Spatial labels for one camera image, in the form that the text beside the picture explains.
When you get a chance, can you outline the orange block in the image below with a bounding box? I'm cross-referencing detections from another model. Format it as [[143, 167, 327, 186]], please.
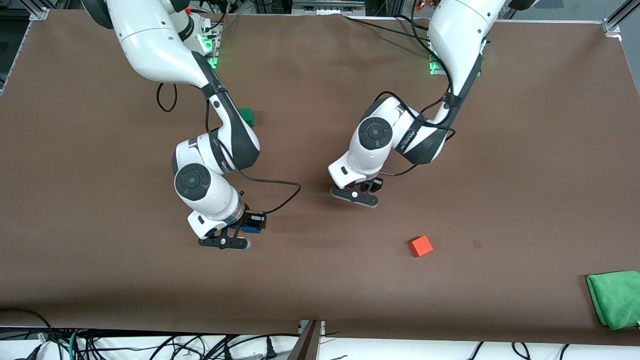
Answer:
[[408, 234, 434, 258]]

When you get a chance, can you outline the silver rack device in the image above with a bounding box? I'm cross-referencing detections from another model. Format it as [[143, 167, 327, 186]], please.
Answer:
[[292, 0, 366, 16]]

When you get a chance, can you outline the green folded cloth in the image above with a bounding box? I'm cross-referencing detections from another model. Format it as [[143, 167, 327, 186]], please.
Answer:
[[585, 270, 640, 331]]

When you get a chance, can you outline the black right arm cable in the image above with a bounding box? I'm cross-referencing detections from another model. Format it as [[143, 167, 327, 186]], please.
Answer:
[[156, 82, 302, 216]]

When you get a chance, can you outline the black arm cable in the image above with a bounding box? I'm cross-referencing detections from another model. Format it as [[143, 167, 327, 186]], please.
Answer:
[[374, 0, 457, 178], [156, 82, 302, 216]]

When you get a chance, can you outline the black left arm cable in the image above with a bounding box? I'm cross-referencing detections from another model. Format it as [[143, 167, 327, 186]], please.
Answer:
[[374, 0, 457, 178]]

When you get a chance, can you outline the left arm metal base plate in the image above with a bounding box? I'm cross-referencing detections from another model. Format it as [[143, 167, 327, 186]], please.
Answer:
[[428, 42, 484, 77]]

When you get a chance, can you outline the metal table edge bracket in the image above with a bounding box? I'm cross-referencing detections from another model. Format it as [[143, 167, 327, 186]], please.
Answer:
[[286, 319, 327, 360]]

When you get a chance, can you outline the black left base cable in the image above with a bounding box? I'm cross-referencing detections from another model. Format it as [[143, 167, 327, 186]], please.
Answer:
[[342, 14, 432, 42]]

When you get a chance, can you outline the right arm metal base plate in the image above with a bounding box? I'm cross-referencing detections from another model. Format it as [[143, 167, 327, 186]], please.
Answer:
[[199, 19, 222, 70]]

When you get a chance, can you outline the black curved floor cable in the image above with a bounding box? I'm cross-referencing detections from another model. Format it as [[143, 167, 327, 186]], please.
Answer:
[[0, 308, 57, 347]]

